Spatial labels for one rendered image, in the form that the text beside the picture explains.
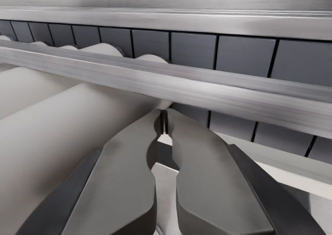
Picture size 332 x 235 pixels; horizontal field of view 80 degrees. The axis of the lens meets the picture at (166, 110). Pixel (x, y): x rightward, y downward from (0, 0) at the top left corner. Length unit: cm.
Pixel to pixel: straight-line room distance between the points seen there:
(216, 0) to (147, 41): 7
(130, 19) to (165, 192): 21
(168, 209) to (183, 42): 23
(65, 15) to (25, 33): 9
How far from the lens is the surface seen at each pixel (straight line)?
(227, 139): 16
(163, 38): 17
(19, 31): 33
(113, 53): 19
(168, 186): 27
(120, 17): 20
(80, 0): 30
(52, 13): 27
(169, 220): 34
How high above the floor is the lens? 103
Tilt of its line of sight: 48 degrees down
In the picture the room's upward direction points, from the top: 134 degrees counter-clockwise
